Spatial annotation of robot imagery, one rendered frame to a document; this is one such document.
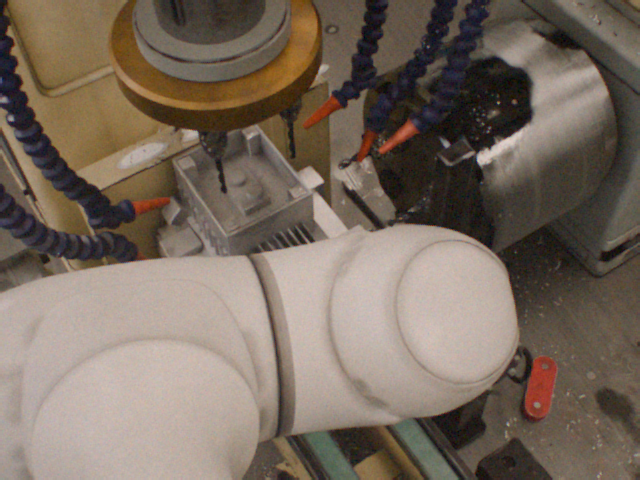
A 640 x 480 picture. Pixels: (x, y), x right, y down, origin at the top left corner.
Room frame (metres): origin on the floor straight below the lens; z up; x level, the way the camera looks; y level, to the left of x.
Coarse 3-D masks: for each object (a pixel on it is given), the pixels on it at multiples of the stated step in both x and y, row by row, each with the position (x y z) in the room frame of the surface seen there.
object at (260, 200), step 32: (256, 128) 0.61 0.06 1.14; (192, 160) 0.57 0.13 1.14; (224, 160) 0.60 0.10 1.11; (256, 160) 0.60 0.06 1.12; (192, 192) 0.54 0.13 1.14; (256, 192) 0.54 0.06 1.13; (288, 192) 0.53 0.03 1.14; (224, 224) 0.49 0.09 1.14; (256, 224) 0.49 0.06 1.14; (288, 224) 0.51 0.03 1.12; (224, 256) 0.48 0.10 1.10
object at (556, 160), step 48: (480, 48) 0.70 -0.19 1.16; (528, 48) 0.69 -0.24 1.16; (576, 48) 0.71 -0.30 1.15; (480, 96) 0.63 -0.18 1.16; (528, 96) 0.63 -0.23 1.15; (576, 96) 0.64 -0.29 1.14; (432, 144) 0.61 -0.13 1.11; (480, 144) 0.58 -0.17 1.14; (528, 144) 0.59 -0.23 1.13; (576, 144) 0.60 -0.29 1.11; (480, 192) 0.54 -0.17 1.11; (528, 192) 0.55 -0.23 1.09; (576, 192) 0.58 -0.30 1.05; (480, 240) 0.53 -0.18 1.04
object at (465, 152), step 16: (464, 144) 0.48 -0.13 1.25; (448, 160) 0.47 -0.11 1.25; (464, 160) 0.47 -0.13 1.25; (448, 176) 0.46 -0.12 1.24; (464, 176) 0.47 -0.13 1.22; (432, 192) 0.48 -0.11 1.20; (448, 192) 0.46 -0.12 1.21; (464, 192) 0.47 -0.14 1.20; (432, 208) 0.47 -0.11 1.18; (448, 208) 0.46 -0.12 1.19; (464, 208) 0.47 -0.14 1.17; (432, 224) 0.47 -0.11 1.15; (448, 224) 0.47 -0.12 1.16
